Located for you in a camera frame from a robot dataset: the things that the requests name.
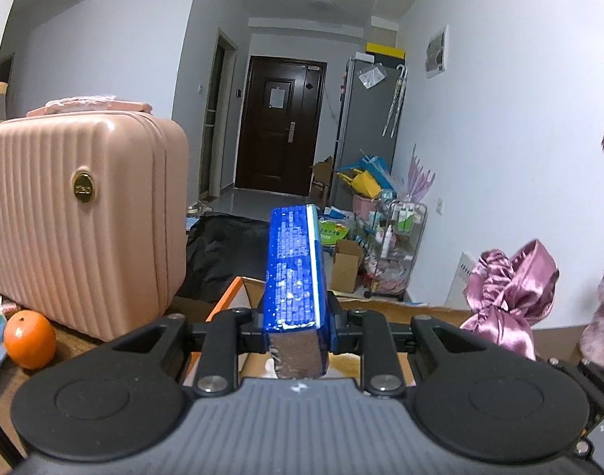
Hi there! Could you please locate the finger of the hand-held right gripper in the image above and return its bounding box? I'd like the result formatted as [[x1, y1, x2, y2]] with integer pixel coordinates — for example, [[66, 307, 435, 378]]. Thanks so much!
[[547, 357, 604, 397]]

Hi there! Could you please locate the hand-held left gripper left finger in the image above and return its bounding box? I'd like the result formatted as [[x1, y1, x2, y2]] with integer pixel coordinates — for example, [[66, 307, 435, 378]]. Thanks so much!
[[111, 308, 265, 397]]

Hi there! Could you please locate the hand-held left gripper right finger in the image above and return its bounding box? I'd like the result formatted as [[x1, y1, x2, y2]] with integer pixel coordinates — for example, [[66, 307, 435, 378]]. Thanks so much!
[[326, 293, 486, 397]]

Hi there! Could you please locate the blue snack packet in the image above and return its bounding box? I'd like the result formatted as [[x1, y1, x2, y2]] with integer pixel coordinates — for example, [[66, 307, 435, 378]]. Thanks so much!
[[261, 204, 331, 380]]

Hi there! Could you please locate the pink satin scrunchie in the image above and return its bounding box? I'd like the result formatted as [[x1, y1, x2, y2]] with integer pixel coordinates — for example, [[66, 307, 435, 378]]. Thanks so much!
[[459, 238, 560, 362]]

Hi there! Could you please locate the small open cardboard box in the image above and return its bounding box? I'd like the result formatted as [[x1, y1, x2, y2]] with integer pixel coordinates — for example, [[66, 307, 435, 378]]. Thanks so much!
[[330, 239, 365, 294]]

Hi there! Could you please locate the black floor bag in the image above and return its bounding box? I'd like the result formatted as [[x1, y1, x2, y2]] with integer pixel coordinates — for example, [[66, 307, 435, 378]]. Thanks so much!
[[175, 215, 271, 303]]

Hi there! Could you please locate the green white bag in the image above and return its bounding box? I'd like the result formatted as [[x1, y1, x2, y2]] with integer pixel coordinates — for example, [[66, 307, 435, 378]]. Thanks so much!
[[318, 220, 350, 251]]

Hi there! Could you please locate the metal rolling cart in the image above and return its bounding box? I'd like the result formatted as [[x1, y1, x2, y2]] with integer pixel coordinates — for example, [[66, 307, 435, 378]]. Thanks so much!
[[368, 198, 429, 303]]

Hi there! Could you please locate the pink bin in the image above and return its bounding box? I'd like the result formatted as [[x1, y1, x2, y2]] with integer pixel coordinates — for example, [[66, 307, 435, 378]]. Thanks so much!
[[352, 192, 380, 219]]

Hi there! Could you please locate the group of skincare bottles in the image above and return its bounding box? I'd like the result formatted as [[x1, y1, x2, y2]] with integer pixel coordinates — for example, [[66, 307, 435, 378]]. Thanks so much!
[[395, 202, 424, 236]]

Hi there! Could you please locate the white leaning board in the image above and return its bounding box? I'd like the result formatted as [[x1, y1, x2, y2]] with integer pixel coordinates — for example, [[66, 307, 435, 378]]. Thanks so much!
[[445, 252, 481, 308]]

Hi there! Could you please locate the brown cardboard box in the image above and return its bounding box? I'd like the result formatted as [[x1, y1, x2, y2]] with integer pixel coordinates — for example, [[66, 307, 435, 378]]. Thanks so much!
[[309, 155, 335, 209]]

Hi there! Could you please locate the yellow bag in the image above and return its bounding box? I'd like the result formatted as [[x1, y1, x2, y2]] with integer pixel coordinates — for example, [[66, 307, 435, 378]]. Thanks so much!
[[349, 168, 382, 199]]

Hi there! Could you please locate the blue bag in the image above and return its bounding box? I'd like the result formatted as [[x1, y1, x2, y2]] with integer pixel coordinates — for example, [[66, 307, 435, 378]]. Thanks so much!
[[337, 153, 397, 196]]

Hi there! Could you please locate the pink wrapping paper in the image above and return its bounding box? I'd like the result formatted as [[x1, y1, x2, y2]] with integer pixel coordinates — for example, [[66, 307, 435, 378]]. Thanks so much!
[[400, 143, 436, 204]]

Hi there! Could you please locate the pink ribbed suitcase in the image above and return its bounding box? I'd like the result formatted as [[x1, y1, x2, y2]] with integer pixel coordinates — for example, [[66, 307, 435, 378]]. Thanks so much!
[[0, 112, 190, 342]]

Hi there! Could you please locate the dark wooden door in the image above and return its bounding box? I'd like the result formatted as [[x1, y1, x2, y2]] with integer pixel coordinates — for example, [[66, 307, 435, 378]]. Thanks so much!
[[234, 55, 328, 197]]

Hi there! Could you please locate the grey refrigerator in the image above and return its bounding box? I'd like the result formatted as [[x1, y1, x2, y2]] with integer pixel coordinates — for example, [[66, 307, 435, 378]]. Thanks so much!
[[331, 56, 402, 209]]

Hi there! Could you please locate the orange fruit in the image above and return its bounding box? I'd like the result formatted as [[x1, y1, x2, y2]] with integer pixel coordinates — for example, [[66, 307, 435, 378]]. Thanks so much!
[[3, 310, 57, 370]]

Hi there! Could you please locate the white hanging umbrella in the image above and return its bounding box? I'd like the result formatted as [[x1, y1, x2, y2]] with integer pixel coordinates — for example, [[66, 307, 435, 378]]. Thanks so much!
[[383, 65, 402, 137], [394, 64, 410, 139]]

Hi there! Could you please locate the clear plastic bag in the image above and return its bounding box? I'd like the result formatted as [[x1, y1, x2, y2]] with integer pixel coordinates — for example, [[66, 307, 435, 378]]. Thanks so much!
[[356, 65, 387, 90]]

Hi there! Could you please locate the yellow black box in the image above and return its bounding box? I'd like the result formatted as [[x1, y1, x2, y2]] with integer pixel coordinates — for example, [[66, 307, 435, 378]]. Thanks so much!
[[364, 42, 407, 68]]

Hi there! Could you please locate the side room doorway frame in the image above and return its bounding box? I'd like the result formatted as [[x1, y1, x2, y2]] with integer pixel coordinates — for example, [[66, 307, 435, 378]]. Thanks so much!
[[200, 29, 238, 199]]

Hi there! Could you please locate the white wall panel box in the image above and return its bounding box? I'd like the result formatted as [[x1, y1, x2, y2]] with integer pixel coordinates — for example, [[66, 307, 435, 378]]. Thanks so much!
[[424, 24, 450, 79]]

